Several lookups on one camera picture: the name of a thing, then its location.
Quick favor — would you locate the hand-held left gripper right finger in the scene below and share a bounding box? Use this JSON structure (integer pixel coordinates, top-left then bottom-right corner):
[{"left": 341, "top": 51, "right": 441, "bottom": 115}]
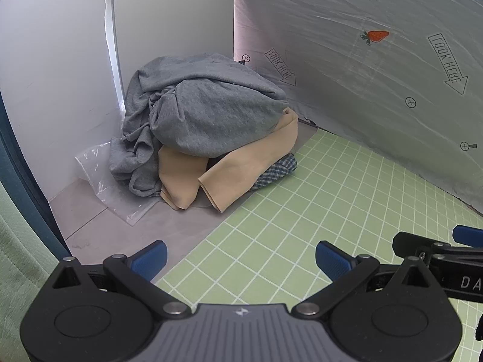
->
[{"left": 292, "top": 240, "right": 446, "bottom": 318}]

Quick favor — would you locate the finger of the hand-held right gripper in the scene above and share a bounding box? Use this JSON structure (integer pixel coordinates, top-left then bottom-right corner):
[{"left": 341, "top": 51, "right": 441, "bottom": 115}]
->
[
  {"left": 453, "top": 225, "right": 483, "bottom": 249},
  {"left": 392, "top": 231, "right": 483, "bottom": 269}
]

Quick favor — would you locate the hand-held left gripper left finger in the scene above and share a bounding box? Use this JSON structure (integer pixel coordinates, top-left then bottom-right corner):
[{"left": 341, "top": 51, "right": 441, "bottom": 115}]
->
[{"left": 51, "top": 240, "right": 192, "bottom": 318}]

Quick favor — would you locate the grey hoodie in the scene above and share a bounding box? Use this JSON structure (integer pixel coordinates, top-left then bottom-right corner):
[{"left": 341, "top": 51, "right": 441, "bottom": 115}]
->
[{"left": 109, "top": 53, "right": 289, "bottom": 198}]

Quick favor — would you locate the green grid mat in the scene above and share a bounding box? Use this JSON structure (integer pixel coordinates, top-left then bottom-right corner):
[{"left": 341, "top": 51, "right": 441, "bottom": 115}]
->
[{"left": 154, "top": 127, "right": 483, "bottom": 362}]

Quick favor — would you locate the clear plastic bag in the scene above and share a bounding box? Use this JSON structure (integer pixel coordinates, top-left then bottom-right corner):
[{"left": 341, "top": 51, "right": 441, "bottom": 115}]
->
[{"left": 74, "top": 139, "right": 161, "bottom": 227}]

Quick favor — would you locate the blue plaid garment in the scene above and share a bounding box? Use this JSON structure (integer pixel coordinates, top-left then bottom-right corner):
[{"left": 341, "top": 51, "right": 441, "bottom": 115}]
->
[{"left": 251, "top": 153, "right": 298, "bottom": 190}]

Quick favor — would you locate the beige garment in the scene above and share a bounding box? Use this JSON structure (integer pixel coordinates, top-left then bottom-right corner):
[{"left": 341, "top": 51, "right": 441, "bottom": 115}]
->
[{"left": 157, "top": 107, "right": 299, "bottom": 213}]

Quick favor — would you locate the light green cloth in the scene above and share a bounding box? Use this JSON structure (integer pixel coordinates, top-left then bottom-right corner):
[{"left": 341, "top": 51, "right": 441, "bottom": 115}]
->
[{"left": 0, "top": 186, "right": 58, "bottom": 362}]

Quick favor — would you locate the dark teal cloth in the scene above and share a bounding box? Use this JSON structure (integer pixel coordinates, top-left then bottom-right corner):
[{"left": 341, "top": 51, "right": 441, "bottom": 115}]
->
[{"left": 0, "top": 92, "right": 73, "bottom": 262}]

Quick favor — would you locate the white printed plastic sheet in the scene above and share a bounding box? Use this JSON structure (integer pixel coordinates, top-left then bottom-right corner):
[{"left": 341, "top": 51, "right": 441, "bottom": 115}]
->
[{"left": 233, "top": 0, "right": 483, "bottom": 217}]

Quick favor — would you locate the metal corner strip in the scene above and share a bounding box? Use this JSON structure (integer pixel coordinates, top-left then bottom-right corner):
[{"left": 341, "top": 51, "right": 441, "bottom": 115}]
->
[{"left": 103, "top": 0, "right": 126, "bottom": 121}]

